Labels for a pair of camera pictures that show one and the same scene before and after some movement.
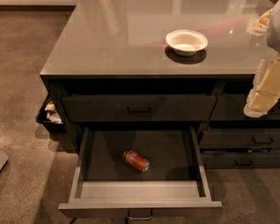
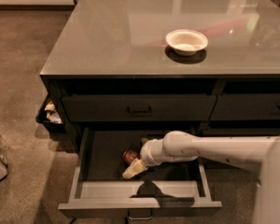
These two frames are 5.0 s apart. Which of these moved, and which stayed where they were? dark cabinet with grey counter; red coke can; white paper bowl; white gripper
Moved: white gripper
Stayed: dark cabinet with grey counter; red coke can; white paper bowl
